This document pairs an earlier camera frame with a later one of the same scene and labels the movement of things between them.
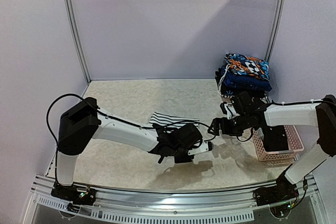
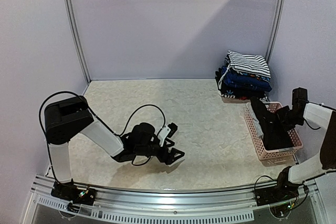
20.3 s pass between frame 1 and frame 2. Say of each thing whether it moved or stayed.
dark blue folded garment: stayed
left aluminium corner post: stayed
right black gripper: moved
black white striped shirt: moved
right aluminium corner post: stayed
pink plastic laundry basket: stayed
